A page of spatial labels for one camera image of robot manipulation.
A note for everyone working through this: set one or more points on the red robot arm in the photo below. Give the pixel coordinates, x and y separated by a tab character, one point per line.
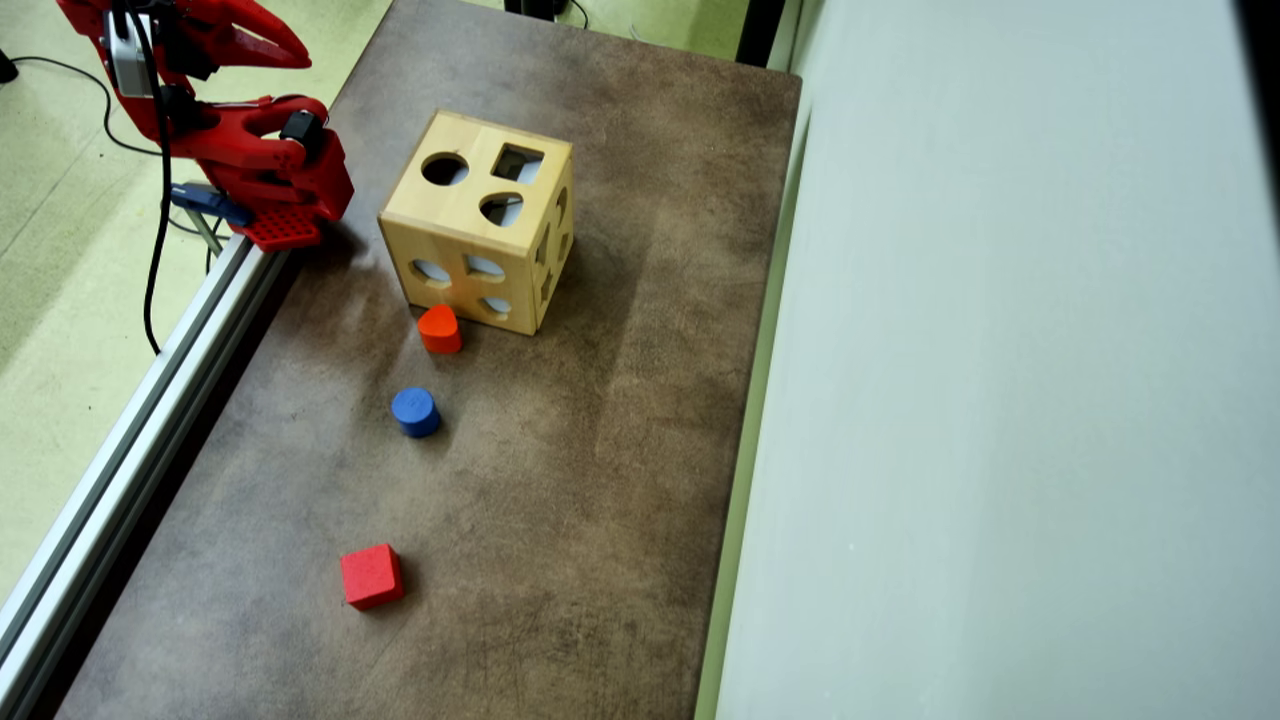
230	150

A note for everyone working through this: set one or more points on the orange rounded triangle block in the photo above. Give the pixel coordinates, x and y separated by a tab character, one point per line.
439	330

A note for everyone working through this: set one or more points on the black floor plug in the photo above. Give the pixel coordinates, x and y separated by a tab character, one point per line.
6	68

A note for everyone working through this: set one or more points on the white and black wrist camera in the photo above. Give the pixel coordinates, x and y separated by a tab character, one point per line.
128	60

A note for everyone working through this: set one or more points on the blue cylinder block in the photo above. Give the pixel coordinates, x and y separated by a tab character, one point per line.
415	412

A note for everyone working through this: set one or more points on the black stand foot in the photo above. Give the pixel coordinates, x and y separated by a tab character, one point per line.
535	6

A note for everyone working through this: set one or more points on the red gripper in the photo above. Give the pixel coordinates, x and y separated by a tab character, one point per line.
243	30

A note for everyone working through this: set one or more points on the blue table clamp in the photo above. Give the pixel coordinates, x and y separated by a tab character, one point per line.
210	202

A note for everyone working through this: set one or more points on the aluminium extrusion rail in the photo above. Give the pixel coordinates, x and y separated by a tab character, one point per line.
130	450

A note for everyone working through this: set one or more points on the red cube block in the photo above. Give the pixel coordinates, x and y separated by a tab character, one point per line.
371	578

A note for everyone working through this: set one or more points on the dark vertical post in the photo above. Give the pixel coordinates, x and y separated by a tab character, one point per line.
760	30

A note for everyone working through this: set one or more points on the wooden shape sorter box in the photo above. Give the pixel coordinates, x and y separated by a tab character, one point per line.
450	215

